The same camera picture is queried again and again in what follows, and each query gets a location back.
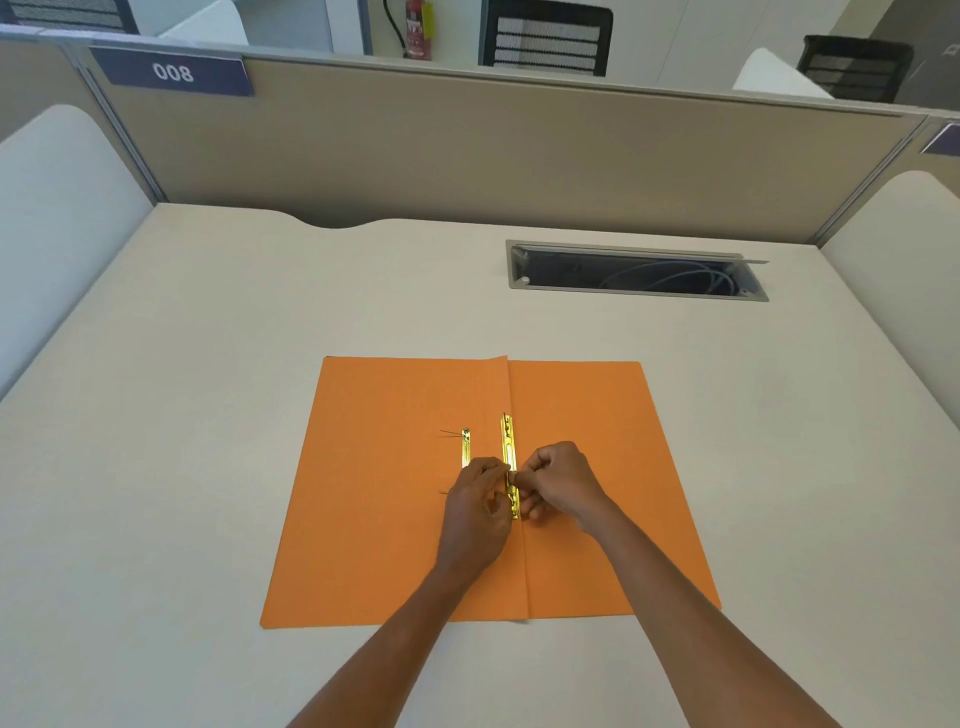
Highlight person's left hand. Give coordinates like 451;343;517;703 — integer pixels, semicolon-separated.
434;457;519;575

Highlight person's right hand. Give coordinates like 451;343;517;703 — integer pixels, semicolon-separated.
511;440;621;534

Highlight long gold fastener bar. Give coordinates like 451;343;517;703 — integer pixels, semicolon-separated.
500;412;523;524

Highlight short gold metal clip strip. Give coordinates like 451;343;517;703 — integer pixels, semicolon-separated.
438;427;473;498

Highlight orange paper folder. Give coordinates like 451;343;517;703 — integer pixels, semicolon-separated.
260;355;723;631

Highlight person's right forearm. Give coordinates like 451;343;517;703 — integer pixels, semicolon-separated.
581;500;841;728

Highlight person's left forearm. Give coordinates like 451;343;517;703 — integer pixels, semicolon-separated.
288;558;483;728

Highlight wide beige partition panel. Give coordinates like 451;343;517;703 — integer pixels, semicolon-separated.
88;44;933;246

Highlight white side divider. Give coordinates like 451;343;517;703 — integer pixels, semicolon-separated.
0;104;155;399
817;170;960;429

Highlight beige side partition panel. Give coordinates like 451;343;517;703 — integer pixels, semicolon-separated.
0;33;160;205
818;116;960;246

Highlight white background divider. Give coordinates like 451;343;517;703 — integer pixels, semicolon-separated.
731;47;835;100
157;0;250;46

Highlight black mesh office chair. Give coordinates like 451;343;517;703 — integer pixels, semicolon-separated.
479;0;614;78
0;0;140;35
796;35;915;104

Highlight red fire extinguisher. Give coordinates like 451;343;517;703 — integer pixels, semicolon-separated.
383;0;435;61

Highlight blue number sign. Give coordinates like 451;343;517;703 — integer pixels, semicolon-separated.
88;46;255;97
920;122;960;157

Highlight grey desk cable tray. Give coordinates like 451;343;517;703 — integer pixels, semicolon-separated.
505;239;771;304

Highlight white cable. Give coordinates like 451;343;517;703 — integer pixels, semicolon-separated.
599;258;740;295

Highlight white wall cabinets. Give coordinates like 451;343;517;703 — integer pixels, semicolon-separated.
607;0;864;90

